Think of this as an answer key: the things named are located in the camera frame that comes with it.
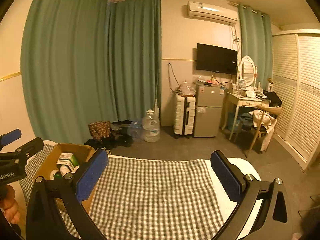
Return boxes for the grey mini fridge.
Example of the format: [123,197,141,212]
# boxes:
[194,84,225,138]

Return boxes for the wooden chair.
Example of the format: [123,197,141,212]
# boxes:
[246,104,282,156]

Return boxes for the brown cardboard box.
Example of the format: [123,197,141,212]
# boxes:
[34,143,103,211]

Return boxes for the brown patterned bag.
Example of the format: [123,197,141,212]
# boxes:
[88,121,111,141]

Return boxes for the white plug-in device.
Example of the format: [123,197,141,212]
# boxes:
[60,165,71,177]

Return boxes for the green white medicine box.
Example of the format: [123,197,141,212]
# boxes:
[56,153,80,172]

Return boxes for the white dressing table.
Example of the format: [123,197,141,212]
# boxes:
[221,92,271,140]

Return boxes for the teal curtain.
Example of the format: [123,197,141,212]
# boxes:
[238,4,273,89]
[21,0,161,144]

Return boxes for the black wall television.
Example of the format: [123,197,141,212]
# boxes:
[196,43,238,75]

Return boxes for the person's left hand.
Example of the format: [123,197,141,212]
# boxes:
[1,185,21,224]

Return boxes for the oval vanity mirror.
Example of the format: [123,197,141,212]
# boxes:
[238,55,257,88]

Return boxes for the white bed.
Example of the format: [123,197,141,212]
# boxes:
[204,157,263,240]

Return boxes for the white air conditioner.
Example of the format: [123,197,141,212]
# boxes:
[188,1,238,25]

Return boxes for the white suitcase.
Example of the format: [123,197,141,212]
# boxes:
[174,94,196,139]

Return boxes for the crushed blue water bottle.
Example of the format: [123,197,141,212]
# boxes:
[127,120,143,141]

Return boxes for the large clear water bottle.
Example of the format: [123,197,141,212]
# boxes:
[142,109,160,142]

